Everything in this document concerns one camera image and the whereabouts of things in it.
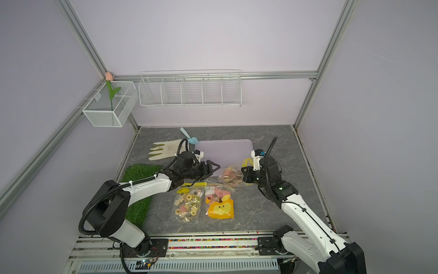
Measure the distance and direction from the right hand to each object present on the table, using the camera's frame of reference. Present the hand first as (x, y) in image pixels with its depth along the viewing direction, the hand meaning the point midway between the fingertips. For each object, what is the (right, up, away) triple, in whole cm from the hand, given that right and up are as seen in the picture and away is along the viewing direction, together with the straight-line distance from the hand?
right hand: (241, 167), depth 79 cm
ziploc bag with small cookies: (-27, -17, +4) cm, 32 cm away
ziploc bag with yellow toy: (-11, -18, +3) cm, 21 cm away
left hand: (-11, -2, +5) cm, 13 cm away
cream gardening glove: (-49, +7, +30) cm, 57 cm away
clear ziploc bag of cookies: (-4, -6, +9) cm, 11 cm away
